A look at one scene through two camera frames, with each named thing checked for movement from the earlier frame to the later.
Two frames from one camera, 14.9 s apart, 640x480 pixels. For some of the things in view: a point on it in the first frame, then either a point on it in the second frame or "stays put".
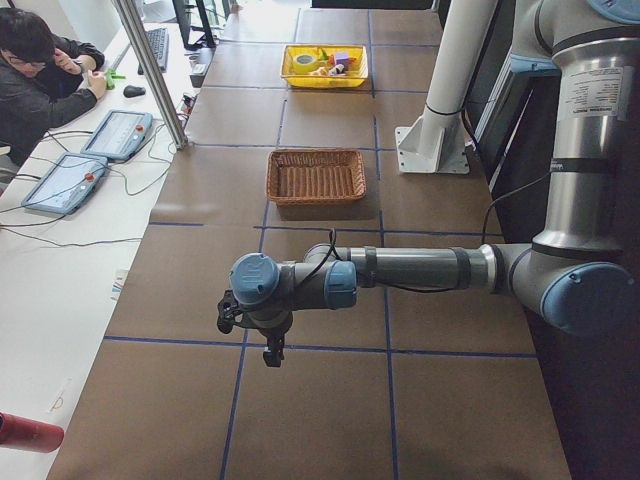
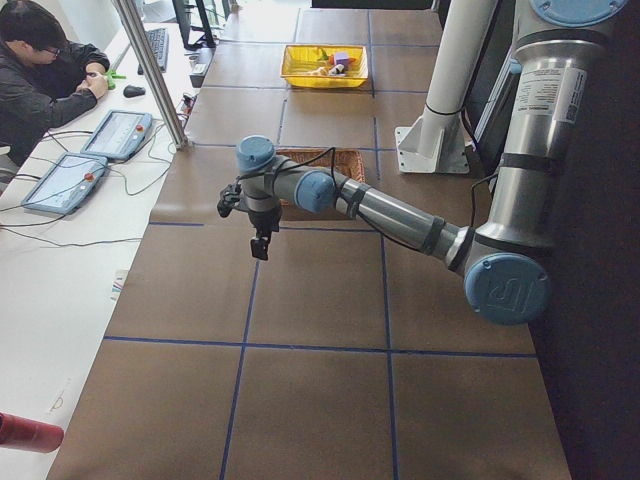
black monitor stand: [207, 41] stays put
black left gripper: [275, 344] → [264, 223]
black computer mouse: [131, 91] stays put
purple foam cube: [342, 58] stays put
